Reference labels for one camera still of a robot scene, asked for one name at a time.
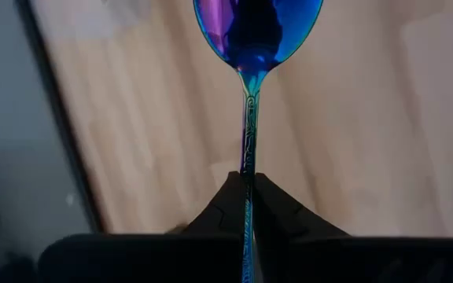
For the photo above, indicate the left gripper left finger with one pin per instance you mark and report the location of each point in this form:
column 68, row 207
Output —
column 132, row 259

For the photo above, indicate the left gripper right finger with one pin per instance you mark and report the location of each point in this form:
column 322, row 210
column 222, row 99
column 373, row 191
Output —
column 328, row 259

